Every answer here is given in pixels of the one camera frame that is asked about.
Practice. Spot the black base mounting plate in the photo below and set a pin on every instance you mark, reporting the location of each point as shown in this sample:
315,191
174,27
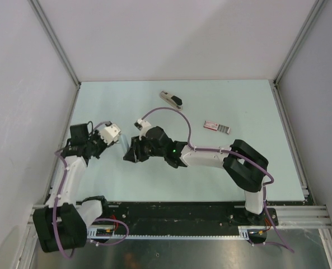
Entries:
188,218

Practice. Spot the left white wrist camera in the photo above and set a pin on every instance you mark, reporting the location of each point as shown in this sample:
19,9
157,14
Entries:
109,133

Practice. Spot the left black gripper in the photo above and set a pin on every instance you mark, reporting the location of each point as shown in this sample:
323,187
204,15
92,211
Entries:
104,144

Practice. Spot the aluminium frame rail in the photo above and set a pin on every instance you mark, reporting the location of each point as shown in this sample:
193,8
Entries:
303,217

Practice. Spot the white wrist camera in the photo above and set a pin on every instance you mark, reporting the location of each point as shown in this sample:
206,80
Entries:
109,133
143,126

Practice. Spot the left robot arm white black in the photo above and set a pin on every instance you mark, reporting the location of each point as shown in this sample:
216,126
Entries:
61,224

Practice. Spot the white slotted cable duct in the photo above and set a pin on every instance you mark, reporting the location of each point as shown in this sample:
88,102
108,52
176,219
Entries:
101,233

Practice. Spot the staple box with staples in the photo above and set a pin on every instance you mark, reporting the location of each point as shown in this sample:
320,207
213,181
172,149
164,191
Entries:
216,127

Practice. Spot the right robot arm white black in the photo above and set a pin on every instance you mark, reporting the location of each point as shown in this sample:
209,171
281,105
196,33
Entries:
245,166

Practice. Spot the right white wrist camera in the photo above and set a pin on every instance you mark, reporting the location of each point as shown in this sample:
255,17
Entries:
143,126

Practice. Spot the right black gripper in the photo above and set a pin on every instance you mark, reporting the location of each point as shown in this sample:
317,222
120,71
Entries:
135,154

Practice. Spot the beige black stapler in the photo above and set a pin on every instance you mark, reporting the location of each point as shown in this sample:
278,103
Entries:
171,99

